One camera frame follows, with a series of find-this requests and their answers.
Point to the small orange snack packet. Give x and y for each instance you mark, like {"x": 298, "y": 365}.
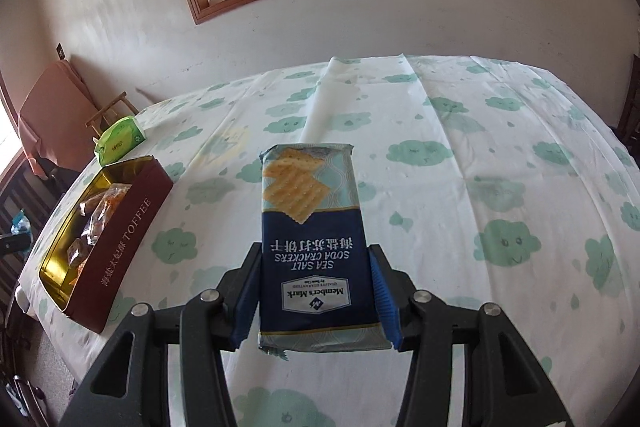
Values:
{"x": 79, "y": 259}

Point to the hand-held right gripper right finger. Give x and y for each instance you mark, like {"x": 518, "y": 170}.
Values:
{"x": 382, "y": 297}

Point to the green tissue pack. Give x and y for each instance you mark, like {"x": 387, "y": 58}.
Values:
{"x": 120, "y": 142}

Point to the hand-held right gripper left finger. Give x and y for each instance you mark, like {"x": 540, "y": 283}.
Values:
{"x": 246, "y": 307}

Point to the maroon and gold tin box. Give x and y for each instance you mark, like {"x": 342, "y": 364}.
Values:
{"x": 125, "y": 247}

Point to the clear cracker stick packet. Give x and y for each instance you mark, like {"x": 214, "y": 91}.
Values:
{"x": 92, "y": 227}

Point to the plastic water bottle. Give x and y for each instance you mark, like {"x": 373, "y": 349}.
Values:
{"x": 20, "y": 222}

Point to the dark wooden furniture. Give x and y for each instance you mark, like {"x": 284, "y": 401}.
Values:
{"x": 25, "y": 192}

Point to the blue soda cracker packet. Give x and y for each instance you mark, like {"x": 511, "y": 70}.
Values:
{"x": 310, "y": 227}

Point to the wooden chair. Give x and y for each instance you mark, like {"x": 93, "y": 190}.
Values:
{"x": 105, "y": 108}

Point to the pink cloth covered table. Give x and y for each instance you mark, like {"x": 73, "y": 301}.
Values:
{"x": 55, "y": 117}

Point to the dark wall plate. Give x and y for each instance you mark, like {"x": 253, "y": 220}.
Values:
{"x": 60, "y": 51}

